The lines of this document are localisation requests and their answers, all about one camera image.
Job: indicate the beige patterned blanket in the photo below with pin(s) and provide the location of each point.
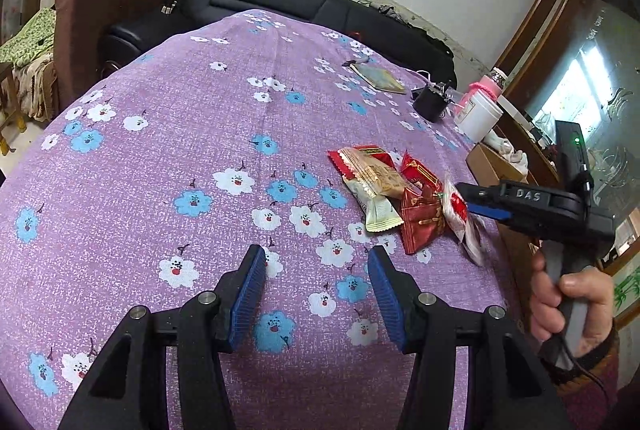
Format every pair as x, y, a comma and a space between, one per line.
35, 85

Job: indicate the white cloth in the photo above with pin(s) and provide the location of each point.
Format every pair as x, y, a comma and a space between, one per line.
507, 153

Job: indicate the white and green snack packet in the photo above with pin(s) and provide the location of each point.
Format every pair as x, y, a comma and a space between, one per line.
382, 215

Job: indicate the green patterned blanket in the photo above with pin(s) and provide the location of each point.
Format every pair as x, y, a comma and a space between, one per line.
30, 35

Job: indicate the cardboard box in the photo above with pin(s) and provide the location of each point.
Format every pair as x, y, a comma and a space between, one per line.
515, 250

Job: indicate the black container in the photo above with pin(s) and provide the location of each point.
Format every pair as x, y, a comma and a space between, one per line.
430, 103

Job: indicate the pink bottle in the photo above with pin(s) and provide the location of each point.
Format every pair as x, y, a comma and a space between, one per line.
487, 85

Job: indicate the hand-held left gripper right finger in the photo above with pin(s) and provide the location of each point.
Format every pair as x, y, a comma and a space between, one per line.
385, 300

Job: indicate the beige wafer packet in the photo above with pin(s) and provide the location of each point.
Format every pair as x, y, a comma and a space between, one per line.
377, 177

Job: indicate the wooden glass cabinet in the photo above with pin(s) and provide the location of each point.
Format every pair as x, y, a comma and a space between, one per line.
530, 35

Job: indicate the white canister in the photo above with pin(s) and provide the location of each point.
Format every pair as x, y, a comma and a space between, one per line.
477, 118

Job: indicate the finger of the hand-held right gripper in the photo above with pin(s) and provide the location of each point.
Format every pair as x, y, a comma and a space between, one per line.
482, 193
492, 213

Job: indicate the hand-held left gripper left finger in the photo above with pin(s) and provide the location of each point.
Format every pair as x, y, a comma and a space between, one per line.
247, 295

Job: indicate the green notebook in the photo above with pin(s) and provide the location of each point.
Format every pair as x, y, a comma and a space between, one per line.
380, 79

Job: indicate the red rectangular snack packet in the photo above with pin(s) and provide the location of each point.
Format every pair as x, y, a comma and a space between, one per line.
420, 172

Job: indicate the brown armchair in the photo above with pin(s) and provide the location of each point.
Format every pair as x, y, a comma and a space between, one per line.
100, 10

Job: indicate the person's right forearm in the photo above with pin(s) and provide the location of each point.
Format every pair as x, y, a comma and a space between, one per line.
600, 365

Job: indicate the person's right hand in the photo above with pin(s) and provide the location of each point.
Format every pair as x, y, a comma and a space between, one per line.
595, 305

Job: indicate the red packet with gold label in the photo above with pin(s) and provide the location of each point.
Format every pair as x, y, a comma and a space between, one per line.
337, 160

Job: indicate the white red patterned packet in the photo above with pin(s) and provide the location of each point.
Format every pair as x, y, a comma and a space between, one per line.
457, 215

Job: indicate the wooden stool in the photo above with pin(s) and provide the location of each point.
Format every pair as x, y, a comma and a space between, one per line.
10, 100

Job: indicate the dark red foil packet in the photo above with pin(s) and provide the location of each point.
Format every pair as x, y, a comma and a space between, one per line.
420, 225

